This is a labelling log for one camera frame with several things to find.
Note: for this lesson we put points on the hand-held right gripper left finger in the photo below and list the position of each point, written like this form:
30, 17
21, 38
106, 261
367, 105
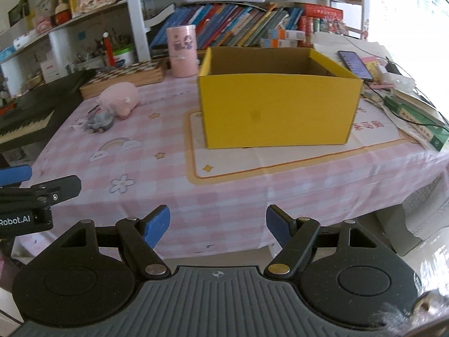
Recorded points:
158, 226

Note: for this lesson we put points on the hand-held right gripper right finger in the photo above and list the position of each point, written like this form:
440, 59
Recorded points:
279, 224

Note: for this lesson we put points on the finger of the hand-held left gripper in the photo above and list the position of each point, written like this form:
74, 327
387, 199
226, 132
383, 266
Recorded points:
14, 175
59, 187

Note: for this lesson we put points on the small grey blue toy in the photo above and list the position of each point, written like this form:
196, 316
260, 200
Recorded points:
98, 121

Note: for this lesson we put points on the pink pig plush toy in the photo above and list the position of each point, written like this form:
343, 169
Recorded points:
119, 98

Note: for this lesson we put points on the yellow cardboard box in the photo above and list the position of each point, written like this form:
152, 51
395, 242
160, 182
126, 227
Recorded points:
280, 112

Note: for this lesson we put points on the pink checkered cloth desktop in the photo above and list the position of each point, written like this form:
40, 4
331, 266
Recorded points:
228, 200

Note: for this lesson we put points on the black electronic keyboard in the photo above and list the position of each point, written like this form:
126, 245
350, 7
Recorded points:
35, 101

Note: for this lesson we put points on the white box with red mark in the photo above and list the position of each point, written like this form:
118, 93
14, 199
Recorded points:
49, 71

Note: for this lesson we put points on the wooden chessboard box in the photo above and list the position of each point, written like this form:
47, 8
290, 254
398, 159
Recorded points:
122, 77

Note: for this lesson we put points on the white pen holder with pens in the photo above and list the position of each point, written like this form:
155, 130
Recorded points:
91, 63

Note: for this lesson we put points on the red marker bottle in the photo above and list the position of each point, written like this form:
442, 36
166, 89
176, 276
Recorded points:
108, 51

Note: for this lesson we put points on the white tub with green lid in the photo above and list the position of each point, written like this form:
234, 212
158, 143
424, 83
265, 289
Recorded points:
124, 56

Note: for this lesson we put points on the white lace cloth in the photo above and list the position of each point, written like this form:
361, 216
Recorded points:
426, 207

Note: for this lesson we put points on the grey fluffy cloth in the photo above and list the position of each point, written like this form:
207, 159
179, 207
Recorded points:
403, 319

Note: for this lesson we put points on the red and white doll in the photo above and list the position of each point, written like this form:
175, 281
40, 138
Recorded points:
63, 14

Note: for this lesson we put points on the green thick book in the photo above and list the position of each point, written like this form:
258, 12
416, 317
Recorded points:
417, 121

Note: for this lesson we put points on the pink cylindrical container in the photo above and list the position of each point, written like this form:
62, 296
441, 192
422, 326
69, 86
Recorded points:
182, 52

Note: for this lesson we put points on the black smartphone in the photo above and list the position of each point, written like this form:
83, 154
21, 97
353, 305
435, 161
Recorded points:
355, 65

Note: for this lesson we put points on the white shelf unit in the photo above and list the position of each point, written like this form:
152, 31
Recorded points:
136, 24

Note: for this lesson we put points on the orange and white small box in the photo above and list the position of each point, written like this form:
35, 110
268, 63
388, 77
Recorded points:
286, 35
279, 43

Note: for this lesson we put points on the stack of white papers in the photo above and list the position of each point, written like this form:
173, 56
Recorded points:
326, 47

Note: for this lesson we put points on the black charger plug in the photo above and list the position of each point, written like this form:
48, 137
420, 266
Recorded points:
393, 68

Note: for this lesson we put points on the row of leaning books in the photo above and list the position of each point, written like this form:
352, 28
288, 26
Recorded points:
228, 24

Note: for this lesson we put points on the red cardboard box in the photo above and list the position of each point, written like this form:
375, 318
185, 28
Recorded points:
322, 14

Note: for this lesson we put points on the wall poster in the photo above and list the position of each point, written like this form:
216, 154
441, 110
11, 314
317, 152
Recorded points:
410, 3

